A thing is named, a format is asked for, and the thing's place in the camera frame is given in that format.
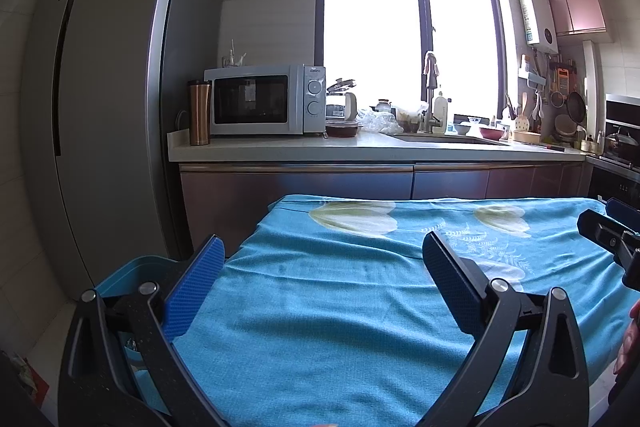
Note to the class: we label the teal plastic trash bin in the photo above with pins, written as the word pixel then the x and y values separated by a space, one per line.
pixel 174 303

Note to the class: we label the copper thermos tumbler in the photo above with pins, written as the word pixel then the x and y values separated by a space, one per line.
pixel 200 94

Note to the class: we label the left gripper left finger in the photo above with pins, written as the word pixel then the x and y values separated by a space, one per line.
pixel 120 364

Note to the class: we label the person's right hand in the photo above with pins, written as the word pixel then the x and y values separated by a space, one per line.
pixel 630 340

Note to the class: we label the black frying pan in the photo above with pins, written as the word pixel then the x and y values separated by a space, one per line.
pixel 576 107

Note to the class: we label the dark lower cabinets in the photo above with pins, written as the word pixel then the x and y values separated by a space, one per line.
pixel 230 199

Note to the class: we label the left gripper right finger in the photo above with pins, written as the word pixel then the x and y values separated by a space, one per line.
pixel 549 383

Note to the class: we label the pink wall cabinet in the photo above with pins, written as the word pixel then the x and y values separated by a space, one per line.
pixel 580 20

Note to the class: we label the kitchen faucet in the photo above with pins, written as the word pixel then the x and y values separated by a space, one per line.
pixel 430 84

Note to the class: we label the blue floral tablecloth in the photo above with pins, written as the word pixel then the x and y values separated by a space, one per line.
pixel 327 315

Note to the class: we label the grey refrigerator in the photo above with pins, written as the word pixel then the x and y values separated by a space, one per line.
pixel 104 84

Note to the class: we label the kitchen window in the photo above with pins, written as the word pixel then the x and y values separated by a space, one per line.
pixel 382 45

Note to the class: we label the white soap bottle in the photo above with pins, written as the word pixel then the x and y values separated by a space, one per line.
pixel 440 114

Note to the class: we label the white water heater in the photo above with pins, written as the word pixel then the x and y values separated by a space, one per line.
pixel 539 26

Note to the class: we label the electric kettle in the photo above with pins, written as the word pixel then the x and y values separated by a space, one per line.
pixel 341 102

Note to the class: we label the white microwave oven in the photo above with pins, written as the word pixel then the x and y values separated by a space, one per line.
pixel 285 99

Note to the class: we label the dark red bowl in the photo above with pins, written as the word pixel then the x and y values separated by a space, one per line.
pixel 342 129

